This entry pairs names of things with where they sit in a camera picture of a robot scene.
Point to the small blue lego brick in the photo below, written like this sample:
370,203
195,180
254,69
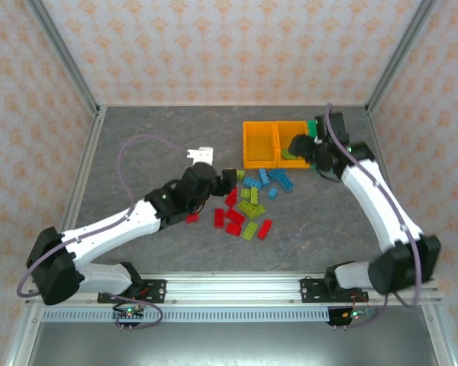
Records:
273,193

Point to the orange plastic bin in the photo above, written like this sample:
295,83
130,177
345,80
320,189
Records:
259,148
286,131

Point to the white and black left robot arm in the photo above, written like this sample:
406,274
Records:
107,228

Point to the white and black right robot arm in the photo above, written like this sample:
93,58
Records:
378,206

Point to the small green lego brick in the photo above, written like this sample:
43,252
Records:
246,193
239,174

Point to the aluminium frame post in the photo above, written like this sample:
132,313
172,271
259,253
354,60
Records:
66,57
400,57

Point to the grey metal panel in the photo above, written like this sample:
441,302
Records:
233,347

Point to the small red lego brick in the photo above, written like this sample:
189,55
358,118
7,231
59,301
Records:
234,191

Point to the small circuit board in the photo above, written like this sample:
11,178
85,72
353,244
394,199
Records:
355,314
129,312

